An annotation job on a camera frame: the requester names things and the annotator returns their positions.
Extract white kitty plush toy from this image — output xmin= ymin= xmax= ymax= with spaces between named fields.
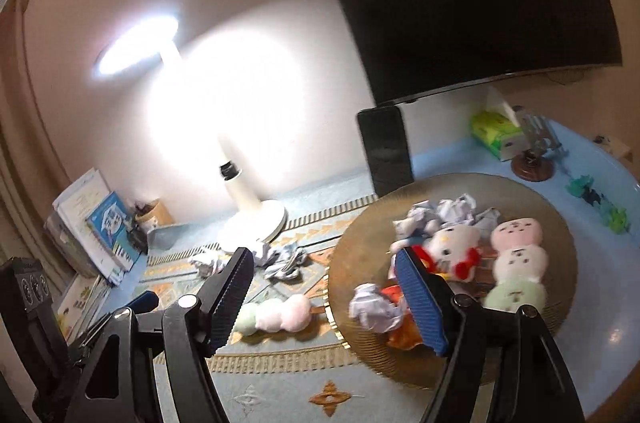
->
xmin=390 ymin=225 xmax=480 ymax=282

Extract golden ribbed bowl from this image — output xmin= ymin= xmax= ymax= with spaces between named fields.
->
xmin=326 ymin=172 xmax=580 ymax=390

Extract orange snack packet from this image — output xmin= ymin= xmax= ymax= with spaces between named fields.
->
xmin=382 ymin=284 xmax=423 ymax=351

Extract flat stack of books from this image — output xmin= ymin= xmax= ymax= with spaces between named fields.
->
xmin=55 ymin=275 xmax=110 ymax=344

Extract black phone on stand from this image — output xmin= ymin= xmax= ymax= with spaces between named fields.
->
xmin=356 ymin=106 xmax=414 ymax=198

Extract blue boxed book set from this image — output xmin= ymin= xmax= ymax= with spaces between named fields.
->
xmin=86 ymin=191 xmax=140 ymax=273

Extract leaning books at left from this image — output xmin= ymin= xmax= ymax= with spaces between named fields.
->
xmin=43 ymin=212 xmax=99 ymax=278

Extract green tissue box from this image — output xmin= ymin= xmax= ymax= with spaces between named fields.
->
xmin=470 ymin=111 xmax=528 ymax=161

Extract upright white papers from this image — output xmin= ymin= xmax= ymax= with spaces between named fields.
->
xmin=52 ymin=169 xmax=125 ymax=287

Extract patterned blue woven rug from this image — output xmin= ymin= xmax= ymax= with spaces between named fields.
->
xmin=100 ymin=173 xmax=431 ymax=422

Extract green toy figures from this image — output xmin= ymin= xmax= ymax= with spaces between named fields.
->
xmin=565 ymin=175 xmax=630 ymax=235

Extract large grey paper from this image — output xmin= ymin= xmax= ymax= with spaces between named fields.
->
xmin=436 ymin=194 xmax=502 ymax=238

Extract small metal stand ornament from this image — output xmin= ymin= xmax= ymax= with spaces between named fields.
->
xmin=511 ymin=106 xmax=564 ymax=183

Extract three-ball dango plush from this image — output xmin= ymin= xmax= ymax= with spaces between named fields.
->
xmin=484 ymin=217 xmax=549 ymax=313

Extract black mesh pen holder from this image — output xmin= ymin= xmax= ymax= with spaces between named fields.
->
xmin=127 ymin=223 xmax=149 ymax=254

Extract white desk lamp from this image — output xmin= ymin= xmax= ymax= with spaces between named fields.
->
xmin=96 ymin=14 xmax=288 ymax=243

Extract gridded paper ball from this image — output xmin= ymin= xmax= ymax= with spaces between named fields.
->
xmin=393 ymin=200 xmax=442 ymax=239

